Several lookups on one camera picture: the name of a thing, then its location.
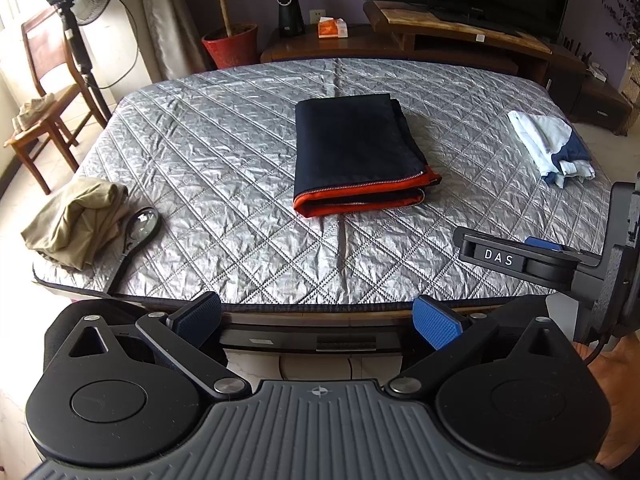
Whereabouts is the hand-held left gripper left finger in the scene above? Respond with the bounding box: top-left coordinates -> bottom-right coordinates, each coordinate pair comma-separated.
67,291 -> 253,403

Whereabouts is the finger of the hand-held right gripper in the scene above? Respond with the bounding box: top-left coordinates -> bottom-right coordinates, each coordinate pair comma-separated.
454,226 -> 583,273
524,237 -> 566,253

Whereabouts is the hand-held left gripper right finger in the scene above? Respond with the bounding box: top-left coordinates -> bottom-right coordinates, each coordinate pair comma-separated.
385,296 -> 577,402

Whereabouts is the dark jacket with orange lining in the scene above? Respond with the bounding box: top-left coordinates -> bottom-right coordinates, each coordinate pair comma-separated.
292,92 -> 444,219

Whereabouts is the person's right hand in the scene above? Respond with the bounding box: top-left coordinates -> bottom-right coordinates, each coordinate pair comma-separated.
575,330 -> 640,469

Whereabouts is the white and navy garment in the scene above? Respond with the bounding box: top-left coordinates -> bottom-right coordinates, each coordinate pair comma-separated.
507,109 -> 597,189

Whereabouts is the black magnifying glass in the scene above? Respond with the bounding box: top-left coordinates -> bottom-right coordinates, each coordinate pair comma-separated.
102,206 -> 161,295

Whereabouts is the silver quilted bed cover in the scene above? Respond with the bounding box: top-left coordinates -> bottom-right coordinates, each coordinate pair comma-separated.
31,57 -> 614,307

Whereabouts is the wooden television cabinet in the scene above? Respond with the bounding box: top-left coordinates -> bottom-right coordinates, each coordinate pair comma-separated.
259,22 -> 634,137

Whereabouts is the beige garment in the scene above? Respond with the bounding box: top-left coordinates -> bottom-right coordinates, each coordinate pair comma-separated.
20,178 -> 130,270

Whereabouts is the wooden television riser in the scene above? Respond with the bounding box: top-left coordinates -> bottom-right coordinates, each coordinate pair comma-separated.
362,0 -> 552,62

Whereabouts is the dried flower bunch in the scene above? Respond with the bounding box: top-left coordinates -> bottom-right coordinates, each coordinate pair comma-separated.
602,0 -> 640,57

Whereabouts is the white sneaker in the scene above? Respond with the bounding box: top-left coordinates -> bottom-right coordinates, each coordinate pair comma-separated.
25,92 -> 56,112
12,105 -> 49,134

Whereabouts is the red plant pot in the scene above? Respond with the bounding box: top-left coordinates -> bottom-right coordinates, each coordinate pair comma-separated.
201,22 -> 260,70

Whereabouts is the orange tissue pack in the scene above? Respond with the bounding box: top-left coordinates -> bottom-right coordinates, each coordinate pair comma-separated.
317,16 -> 350,40

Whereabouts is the wooden chair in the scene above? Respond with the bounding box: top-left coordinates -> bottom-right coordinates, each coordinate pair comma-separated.
4,6 -> 110,196

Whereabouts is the beige curtain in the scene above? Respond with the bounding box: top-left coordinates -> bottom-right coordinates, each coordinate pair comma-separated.
134,0 -> 212,84

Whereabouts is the black speaker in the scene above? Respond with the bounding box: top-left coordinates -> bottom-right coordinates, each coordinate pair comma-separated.
276,0 -> 307,39

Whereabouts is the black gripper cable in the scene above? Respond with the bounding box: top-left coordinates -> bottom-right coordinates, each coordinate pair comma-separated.
581,339 -> 610,365

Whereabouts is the wooden bed frame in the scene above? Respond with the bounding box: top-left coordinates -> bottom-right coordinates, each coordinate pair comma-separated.
70,290 -> 551,362

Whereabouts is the black power cable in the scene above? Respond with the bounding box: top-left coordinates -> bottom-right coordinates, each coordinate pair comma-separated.
119,0 -> 140,92

